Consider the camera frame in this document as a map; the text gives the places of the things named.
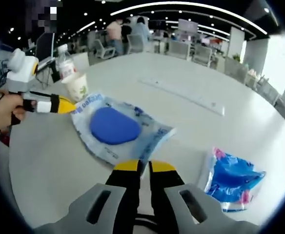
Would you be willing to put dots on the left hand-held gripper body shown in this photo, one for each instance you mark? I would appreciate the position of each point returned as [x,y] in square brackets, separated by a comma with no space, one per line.
[20,73]

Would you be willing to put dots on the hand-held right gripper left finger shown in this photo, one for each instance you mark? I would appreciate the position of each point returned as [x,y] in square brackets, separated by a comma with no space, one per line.
[123,185]

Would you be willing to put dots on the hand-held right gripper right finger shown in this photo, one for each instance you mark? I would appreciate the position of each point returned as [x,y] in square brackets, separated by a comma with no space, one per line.
[167,185]

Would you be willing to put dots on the white paper cup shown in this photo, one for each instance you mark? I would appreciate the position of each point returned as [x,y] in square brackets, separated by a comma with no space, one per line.
[76,87]

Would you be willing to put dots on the clear plastic water bottle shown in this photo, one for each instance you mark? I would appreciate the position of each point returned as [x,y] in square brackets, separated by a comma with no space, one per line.
[65,65]

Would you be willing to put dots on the clear packet with blue pad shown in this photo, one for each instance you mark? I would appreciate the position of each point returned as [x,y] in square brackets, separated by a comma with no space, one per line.
[113,126]

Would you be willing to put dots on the blue tissue packet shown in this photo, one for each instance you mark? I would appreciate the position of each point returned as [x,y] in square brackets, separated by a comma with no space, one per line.
[232,180]

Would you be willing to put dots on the person's left hand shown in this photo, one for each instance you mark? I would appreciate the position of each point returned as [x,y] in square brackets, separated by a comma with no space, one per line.
[3,112]

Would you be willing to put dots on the dark monitor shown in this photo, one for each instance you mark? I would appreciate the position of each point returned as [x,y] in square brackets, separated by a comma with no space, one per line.
[45,46]

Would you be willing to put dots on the white table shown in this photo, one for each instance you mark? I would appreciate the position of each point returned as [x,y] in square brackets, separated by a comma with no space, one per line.
[193,131]

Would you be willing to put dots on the white mesh office chair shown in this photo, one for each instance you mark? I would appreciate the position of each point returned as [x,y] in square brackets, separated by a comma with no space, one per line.
[135,43]
[104,50]
[203,56]
[179,50]

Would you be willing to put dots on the green potted plant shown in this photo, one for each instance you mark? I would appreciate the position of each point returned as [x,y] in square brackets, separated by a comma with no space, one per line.
[236,58]

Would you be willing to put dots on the hanging display screen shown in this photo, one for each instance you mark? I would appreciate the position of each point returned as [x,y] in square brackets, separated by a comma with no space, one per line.
[188,25]

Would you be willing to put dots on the curved ceiling light strip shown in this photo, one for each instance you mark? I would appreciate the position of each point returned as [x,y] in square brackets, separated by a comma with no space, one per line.
[189,5]

